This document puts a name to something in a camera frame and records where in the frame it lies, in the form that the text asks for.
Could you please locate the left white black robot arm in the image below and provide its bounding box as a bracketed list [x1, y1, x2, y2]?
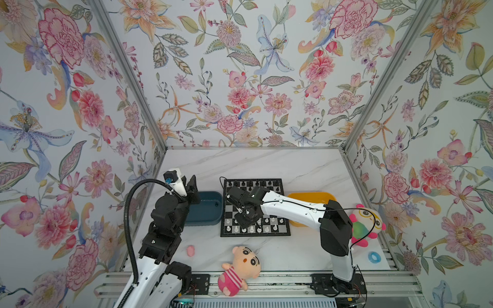
[116, 168, 200, 307]

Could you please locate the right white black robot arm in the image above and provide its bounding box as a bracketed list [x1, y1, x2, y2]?
[225, 187, 355, 283]

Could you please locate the small pink eraser toy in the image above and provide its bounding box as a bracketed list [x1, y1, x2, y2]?
[186, 245, 195, 257]

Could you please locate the black and white chessboard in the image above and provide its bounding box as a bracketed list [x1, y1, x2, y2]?
[220, 177, 291, 237]

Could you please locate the teal plastic tray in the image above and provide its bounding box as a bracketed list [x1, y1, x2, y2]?
[185, 191, 223, 227]

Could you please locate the pink striped plush doll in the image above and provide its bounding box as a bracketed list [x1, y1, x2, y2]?
[218, 246, 261, 297]

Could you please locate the yellow plastic tray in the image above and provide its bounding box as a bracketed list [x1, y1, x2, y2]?
[288, 192, 336, 204]

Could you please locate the pink green plush toy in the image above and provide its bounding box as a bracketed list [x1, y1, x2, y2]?
[349, 204, 387, 248]

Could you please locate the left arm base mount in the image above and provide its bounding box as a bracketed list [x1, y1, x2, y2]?
[175, 274, 211, 296]

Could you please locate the black corrugated cable hose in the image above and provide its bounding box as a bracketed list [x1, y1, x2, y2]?
[115, 178, 174, 308]

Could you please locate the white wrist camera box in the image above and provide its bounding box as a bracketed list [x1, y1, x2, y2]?
[164, 168, 187, 197]

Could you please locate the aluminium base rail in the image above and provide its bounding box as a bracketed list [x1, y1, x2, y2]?
[95, 271, 423, 299]

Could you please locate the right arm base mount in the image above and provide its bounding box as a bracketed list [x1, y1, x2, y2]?
[310, 273, 367, 297]

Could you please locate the blue ring sticker card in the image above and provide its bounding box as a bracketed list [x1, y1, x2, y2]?
[360, 250, 390, 271]

